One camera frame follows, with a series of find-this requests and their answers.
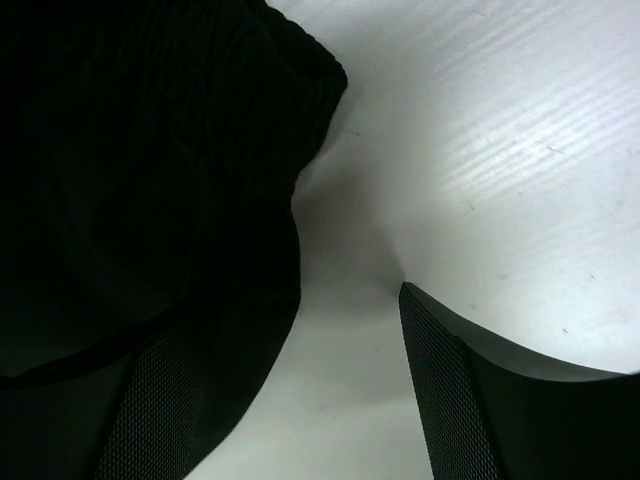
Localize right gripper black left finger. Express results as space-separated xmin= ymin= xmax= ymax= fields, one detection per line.
xmin=93 ymin=329 xmax=200 ymax=480

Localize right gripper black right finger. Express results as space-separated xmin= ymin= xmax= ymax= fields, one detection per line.
xmin=399 ymin=282 xmax=639 ymax=480

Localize black trousers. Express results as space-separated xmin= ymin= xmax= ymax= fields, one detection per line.
xmin=1 ymin=1 xmax=348 ymax=479

